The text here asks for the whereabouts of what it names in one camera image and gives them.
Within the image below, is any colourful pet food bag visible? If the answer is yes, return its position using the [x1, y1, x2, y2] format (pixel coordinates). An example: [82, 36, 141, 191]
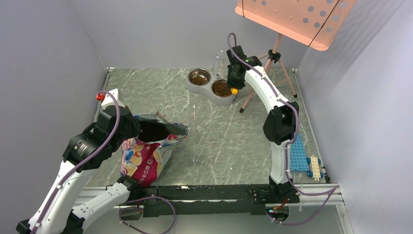
[120, 113, 189, 187]

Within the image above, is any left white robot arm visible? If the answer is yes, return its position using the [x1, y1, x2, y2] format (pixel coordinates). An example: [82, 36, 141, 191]
[16, 89, 140, 234]

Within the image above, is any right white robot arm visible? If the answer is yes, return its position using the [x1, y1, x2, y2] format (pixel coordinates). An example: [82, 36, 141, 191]
[226, 46, 299, 203]

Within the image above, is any brown pet food kibble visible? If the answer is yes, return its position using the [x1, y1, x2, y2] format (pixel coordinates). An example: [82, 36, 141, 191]
[189, 75, 232, 97]

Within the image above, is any grey double pet bowl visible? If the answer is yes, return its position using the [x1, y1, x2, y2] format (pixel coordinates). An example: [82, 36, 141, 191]
[185, 68, 236, 106]

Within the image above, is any pink music stand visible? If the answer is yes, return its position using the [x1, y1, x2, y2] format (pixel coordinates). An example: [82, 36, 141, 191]
[235, 0, 355, 98]

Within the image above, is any white toy brick car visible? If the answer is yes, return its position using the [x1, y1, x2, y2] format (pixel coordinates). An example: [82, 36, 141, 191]
[306, 156, 323, 181]

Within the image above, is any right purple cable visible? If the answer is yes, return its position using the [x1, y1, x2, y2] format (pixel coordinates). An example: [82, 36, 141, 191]
[226, 32, 339, 226]

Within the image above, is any purple cable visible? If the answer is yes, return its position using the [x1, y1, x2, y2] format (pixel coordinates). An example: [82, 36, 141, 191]
[226, 32, 339, 226]
[29, 90, 121, 234]

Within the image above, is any blue building base plate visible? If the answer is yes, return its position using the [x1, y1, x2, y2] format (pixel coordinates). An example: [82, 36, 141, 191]
[289, 134, 309, 172]

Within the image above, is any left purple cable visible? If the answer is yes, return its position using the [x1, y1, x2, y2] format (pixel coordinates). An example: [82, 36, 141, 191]
[29, 90, 121, 234]

